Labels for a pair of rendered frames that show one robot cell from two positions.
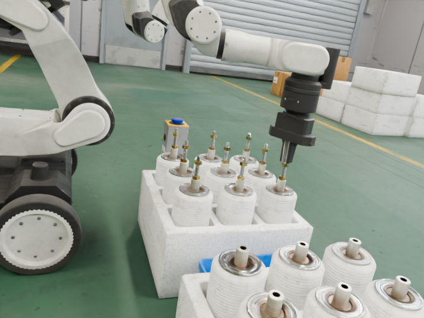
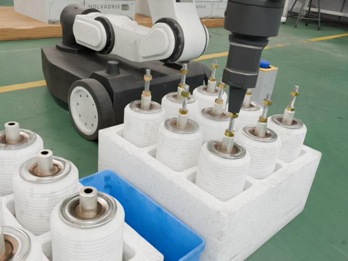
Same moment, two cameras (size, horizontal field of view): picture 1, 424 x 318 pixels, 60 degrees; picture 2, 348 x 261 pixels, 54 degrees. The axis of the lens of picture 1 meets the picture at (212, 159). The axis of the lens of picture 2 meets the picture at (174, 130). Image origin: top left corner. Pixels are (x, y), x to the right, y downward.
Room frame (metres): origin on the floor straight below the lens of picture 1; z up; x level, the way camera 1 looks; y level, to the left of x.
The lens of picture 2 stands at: (0.56, -0.66, 0.55)
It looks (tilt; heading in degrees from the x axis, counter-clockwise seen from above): 26 degrees down; 63
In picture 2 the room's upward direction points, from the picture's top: 7 degrees clockwise
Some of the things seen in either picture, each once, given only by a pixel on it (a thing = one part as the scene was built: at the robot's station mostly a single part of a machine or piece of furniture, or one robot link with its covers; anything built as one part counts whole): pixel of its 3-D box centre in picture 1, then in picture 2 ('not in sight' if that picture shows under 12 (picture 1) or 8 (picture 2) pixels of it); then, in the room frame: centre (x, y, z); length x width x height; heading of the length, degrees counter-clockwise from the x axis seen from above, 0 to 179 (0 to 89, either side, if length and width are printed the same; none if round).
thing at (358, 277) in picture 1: (339, 293); (88, 259); (0.63, -0.29, 0.16); 0.10 x 0.10 x 0.18
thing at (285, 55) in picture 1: (295, 56); not in sight; (0.90, -0.16, 0.59); 0.13 x 0.09 x 0.07; 94
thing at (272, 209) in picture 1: (272, 220); (218, 188); (0.91, -0.19, 0.16); 0.10 x 0.10 x 0.18
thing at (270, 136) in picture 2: (260, 173); (259, 133); (1.02, -0.15, 0.25); 0.08 x 0.08 x 0.01
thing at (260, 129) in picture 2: (261, 169); (260, 128); (1.02, -0.15, 0.26); 0.02 x 0.02 x 0.03
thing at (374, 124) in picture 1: (373, 120); not in sight; (3.43, -1.43, 0.09); 0.39 x 0.39 x 0.18; 26
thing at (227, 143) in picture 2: (280, 185); (227, 142); (0.91, -0.19, 0.26); 0.02 x 0.02 x 0.03
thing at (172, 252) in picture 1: (214, 223); (206, 172); (0.98, -0.04, 0.09); 0.39 x 0.39 x 0.18; 21
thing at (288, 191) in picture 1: (279, 189); (226, 148); (0.91, -0.19, 0.25); 0.08 x 0.08 x 0.01
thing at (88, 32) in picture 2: not in sight; (107, 32); (0.91, 0.74, 0.28); 0.21 x 0.20 x 0.13; 113
